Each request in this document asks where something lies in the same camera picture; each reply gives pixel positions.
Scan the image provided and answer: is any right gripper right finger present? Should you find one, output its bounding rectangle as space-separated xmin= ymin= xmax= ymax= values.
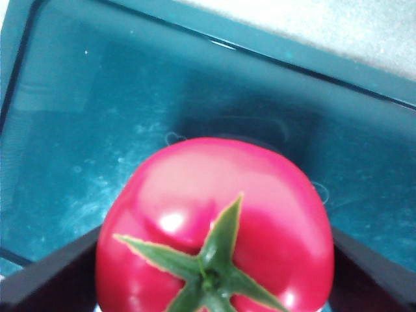
xmin=320 ymin=228 xmax=416 ymax=312

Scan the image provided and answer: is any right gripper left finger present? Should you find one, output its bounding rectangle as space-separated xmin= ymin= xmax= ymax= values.
xmin=0 ymin=225 xmax=101 ymax=312

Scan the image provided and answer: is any red tomato with green stem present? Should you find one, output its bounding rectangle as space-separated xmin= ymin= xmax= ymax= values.
xmin=94 ymin=136 xmax=336 ymax=312

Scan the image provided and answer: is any black rectangular tray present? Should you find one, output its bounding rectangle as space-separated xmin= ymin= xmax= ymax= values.
xmin=0 ymin=0 xmax=416 ymax=312

